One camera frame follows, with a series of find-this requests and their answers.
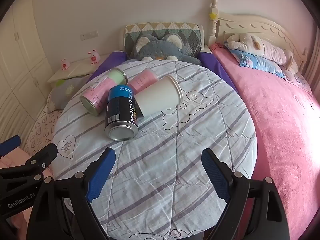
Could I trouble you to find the diamond pattern quilted cushion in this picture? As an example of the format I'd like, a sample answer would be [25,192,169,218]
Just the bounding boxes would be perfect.
[123,22,205,58]

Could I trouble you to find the cream nightstand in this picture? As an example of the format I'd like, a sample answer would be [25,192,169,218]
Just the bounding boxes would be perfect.
[47,59,111,84]

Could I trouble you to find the cream wardrobe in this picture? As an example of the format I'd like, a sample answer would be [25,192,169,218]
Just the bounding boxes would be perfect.
[0,0,54,151]

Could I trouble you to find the grey plush cat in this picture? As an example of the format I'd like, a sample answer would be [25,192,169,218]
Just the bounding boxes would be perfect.
[132,34,202,64]

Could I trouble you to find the pink printed pillow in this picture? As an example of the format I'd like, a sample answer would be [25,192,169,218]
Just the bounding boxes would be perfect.
[284,69,313,94]

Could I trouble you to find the grey flower cushion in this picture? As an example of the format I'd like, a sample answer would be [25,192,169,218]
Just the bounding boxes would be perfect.
[46,76,93,113]

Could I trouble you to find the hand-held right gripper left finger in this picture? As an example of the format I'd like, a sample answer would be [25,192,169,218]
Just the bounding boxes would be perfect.
[26,147,116,240]

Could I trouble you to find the pink blanket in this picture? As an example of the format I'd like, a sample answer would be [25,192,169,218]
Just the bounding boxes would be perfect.
[212,45,320,240]

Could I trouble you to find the cream wooden headboard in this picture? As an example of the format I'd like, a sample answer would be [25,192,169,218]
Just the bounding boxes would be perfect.
[207,0,309,76]

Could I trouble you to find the white wall outlet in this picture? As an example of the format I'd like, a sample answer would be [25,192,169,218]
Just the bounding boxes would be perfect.
[80,31,99,40]

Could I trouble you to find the black and blue can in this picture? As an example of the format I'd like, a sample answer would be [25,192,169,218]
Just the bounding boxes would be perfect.
[104,85,139,142]

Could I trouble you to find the heart print sheet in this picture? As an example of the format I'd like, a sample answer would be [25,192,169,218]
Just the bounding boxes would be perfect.
[24,106,63,158]

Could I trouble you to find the white plush dog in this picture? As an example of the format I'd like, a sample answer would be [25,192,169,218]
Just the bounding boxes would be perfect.
[226,33,299,72]

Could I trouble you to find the pink and green can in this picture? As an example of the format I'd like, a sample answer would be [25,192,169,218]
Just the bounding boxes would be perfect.
[80,67,128,116]

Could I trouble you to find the white paper cup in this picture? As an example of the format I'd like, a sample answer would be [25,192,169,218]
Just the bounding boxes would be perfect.
[135,75,183,117]

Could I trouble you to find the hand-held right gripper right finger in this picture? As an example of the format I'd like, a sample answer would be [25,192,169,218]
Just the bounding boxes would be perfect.
[201,148,290,240]

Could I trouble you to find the blue printed pillow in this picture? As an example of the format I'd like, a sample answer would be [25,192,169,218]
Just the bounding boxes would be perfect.
[228,49,286,79]

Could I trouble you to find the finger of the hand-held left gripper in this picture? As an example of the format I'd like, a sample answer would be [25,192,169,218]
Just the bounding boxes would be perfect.
[0,143,58,181]
[0,135,22,159]

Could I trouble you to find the purple bed sheet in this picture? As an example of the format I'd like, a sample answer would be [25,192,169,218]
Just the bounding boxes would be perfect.
[86,51,238,93]

